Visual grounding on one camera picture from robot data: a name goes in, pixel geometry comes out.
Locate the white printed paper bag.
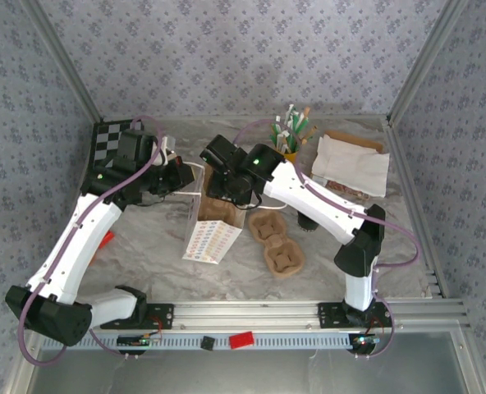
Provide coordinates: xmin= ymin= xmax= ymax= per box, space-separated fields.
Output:
xmin=171 ymin=162 xmax=288 ymax=266

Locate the black grey chessboard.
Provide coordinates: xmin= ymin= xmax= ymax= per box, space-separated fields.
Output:
xmin=85 ymin=118 xmax=145 ymax=194

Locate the yellow straw holder cup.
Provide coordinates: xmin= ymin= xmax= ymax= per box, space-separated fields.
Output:
xmin=276 ymin=148 xmax=300 ymax=165

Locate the white napkin stack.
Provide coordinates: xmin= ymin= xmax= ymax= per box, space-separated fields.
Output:
xmin=310 ymin=135 xmax=392 ymax=199

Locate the red plastic block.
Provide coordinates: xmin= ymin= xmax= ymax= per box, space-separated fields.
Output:
xmin=228 ymin=330 xmax=256 ymax=350

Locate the small circuit board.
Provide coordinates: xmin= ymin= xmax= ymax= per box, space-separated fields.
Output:
xmin=117 ymin=334 xmax=163 ymax=347
xmin=351 ymin=334 xmax=381 ymax=348

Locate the grey metal panel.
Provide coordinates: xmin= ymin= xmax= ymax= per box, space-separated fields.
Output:
xmin=21 ymin=330 xmax=486 ymax=394

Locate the thin black right gripper cable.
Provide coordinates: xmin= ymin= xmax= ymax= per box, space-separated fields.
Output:
xmin=245 ymin=191 xmax=265 ymax=211

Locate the aluminium frame post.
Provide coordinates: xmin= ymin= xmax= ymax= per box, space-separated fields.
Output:
xmin=386 ymin=0 xmax=470 ymax=124
xmin=21 ymin=0 xmax=104 ymax=123

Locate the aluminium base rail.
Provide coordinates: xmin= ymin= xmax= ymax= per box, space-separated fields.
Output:
xmin=146 ymin=300 xmax=470 ymax=329

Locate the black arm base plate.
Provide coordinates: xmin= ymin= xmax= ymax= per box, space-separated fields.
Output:
xmin=317 ymin=302 xmax=393 ymax=330
xmin=99 ymin=302 xmax=175 ymax=331

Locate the grey slotted cable duct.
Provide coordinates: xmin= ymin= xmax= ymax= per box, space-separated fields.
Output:
xmin=41 ymin=330 xmax=353 ymax=351

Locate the aluminium frame rail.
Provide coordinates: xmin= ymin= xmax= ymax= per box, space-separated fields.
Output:
xmin=383 ymin=117 xmax=450 ymax=300

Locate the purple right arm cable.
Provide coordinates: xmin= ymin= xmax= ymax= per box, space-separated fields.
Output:
xmin=231 ymin=119 xmax=420 ymax=361

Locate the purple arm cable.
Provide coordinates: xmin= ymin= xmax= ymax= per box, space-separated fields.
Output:
xmin=16 ymin=116 xmax=165 ymax=366
xmin=231 ymin=119 xmax=420 ymax=361

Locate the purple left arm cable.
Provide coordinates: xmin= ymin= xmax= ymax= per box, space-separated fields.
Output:
xmin=16 ymin=116 xmax=165 ymax=366

